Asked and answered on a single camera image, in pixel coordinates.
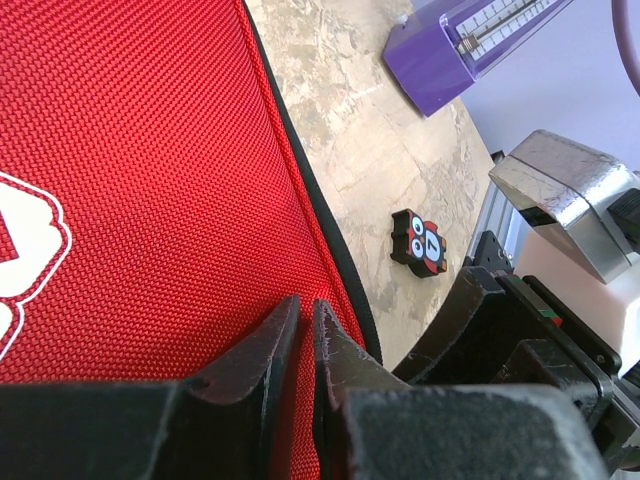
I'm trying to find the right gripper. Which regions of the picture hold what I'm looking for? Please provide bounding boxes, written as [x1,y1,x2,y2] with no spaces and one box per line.
[393,266,639,470]

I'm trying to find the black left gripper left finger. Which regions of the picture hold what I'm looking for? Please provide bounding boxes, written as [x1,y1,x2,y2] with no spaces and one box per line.
[1,296,300,479]

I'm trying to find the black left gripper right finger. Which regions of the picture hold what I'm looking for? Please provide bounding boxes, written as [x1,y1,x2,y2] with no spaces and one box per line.
[313,300,609,479]

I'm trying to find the red medicine kit case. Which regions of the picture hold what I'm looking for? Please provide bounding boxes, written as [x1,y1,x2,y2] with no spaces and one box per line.
[1,1,380,479]

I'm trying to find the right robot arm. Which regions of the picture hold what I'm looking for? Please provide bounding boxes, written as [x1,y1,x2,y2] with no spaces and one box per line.
[393,233,639,473]

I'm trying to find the brown owl toy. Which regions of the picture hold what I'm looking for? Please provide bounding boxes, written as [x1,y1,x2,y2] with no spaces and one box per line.
[390,209,448,278]

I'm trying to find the purple box device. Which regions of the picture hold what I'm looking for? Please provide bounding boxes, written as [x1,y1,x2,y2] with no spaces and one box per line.
[383,0,569,116]

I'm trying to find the aluminium front rail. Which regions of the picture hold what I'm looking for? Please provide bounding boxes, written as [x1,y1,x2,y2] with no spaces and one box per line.
[467,182,529,266]

